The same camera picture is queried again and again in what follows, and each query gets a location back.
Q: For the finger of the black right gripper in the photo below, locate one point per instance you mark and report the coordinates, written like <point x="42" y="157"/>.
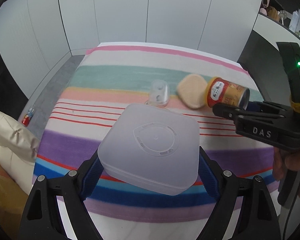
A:
<point x="267" y="107"/>
<point x="238" y="115"/>

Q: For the red gold tin can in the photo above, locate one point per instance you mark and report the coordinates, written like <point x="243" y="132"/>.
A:
<point x="226" y="93"/>

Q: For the beige powder puff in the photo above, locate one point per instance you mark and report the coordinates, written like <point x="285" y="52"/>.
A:
<point x="191" y="90"/>

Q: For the translucent white square box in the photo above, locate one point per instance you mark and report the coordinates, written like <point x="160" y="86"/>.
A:
<point x="152" y="148"/>

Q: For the person right hand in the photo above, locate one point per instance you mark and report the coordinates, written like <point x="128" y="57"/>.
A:
<point x="280" y="164"/>

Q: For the brown cardboard box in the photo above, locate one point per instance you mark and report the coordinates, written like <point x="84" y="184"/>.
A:
<point x="12" y="203"/>

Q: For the cream padded armchair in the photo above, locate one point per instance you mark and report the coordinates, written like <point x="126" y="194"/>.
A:
<point x="18" y="151"/>

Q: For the small red bottle on floor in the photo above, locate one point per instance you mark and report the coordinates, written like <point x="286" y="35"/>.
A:
<point x="28" y="116"/>

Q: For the striped colourful blanket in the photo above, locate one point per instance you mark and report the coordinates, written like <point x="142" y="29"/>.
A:
<point x="245" y="159"/>

